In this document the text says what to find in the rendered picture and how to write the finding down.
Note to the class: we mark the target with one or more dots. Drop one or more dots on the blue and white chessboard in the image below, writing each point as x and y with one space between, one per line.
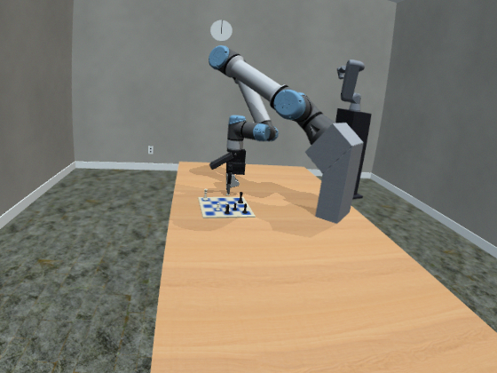
208 208

